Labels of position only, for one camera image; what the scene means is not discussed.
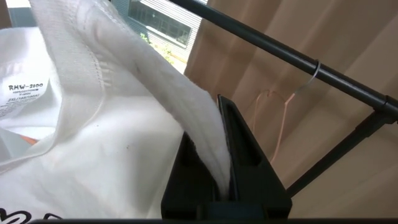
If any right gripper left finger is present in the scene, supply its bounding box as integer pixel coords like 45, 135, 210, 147
160, 132, 230, 220

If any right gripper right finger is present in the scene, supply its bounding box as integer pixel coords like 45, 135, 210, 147
216, 94, 293, 220

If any white garment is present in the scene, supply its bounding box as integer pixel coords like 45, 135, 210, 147
0, 0, 233, 220

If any black clothes rack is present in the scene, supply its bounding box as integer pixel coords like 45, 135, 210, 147
167, 0, 398, 198

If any beige curtain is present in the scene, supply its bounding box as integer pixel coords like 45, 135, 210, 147
0, 0, 13, 29
183, 0, 398, 218

